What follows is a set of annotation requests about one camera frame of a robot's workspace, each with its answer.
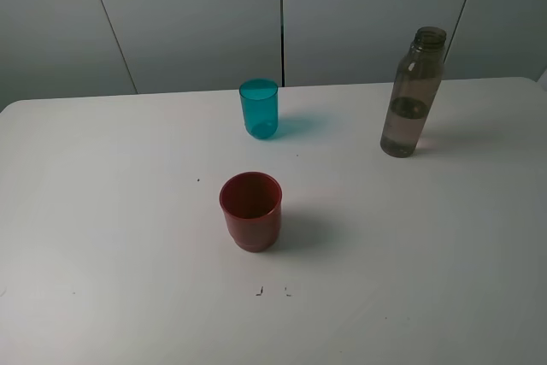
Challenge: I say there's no red plastic cup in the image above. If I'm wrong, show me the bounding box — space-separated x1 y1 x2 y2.
219 171 282 253

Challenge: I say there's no smoky transparent water bottle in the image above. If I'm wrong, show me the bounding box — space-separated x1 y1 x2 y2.
380 26 446 158

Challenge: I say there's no teal transparent plastic cup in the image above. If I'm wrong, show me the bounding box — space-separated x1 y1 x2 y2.
238 79 279 139

